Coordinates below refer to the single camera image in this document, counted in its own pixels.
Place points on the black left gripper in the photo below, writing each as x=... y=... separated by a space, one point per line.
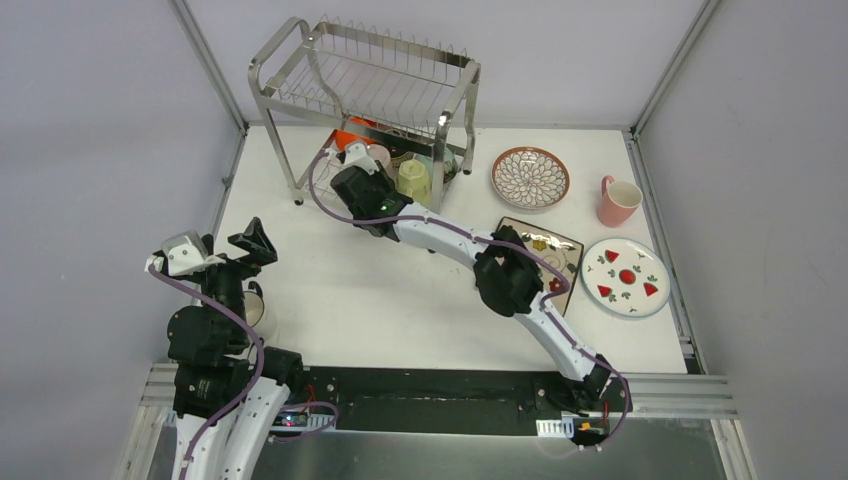
x=232 y=266

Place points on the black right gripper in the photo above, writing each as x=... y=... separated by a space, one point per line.
x=384 y=177

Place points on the pale yellow ceramic mug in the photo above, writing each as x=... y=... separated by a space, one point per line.
x=413 y=181

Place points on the translucent pink glass mug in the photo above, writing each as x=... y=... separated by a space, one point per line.
x=381 y=155

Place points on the orange plastic bowl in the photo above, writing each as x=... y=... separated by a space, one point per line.
x=343 y=138

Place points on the mint green ceramic bowl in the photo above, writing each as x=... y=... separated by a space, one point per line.
x=450 y=166

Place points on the stainless steel dish rack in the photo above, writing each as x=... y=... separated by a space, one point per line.
x=396 y=91

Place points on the square flower pattern plate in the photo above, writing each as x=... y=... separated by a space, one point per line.
x=560 y=252

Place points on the pink ceramic mug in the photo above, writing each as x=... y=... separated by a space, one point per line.
x=619 y=201

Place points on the small clear glass cup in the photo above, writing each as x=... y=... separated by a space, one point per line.
x=258 y=312

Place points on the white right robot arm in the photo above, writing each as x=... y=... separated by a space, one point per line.
x=507 y=276

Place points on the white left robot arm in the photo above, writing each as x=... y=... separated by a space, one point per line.
x=229 y=388

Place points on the round floral pattern plate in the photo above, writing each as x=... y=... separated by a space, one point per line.
x=530 y=178

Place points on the watermelon pattern round plate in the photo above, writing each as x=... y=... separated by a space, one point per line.
x=625 y=277

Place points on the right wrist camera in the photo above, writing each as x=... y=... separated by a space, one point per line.
x=356 y=155

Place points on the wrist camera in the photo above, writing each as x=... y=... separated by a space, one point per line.
x=181 y=255
x=356 y=155

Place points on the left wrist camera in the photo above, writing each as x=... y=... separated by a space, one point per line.
x=181 y=255

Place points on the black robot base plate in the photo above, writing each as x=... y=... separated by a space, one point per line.
x=463 y=402

